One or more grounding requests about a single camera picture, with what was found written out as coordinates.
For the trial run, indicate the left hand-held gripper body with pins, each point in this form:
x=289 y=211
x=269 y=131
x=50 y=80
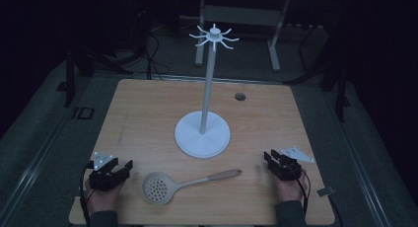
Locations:
x=102 y=180

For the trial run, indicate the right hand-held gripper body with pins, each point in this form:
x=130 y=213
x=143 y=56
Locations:
x=288 y=168

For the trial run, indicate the white utensil rack with hooks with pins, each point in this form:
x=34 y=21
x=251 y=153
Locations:
x=202 y=138

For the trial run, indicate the person's left hand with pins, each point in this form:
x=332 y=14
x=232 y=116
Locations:
x=104 y=198

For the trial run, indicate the person's right hand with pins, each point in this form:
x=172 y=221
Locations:
x=289 y=190

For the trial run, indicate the grey tape piece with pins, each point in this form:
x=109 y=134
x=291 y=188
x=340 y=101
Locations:
x=325 y=191

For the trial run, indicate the black metal stand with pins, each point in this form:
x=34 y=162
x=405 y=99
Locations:
x=69 y=79
x=341 y=92

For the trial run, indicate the grey metal desk frame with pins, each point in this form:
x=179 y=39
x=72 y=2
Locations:
x=243 y=15

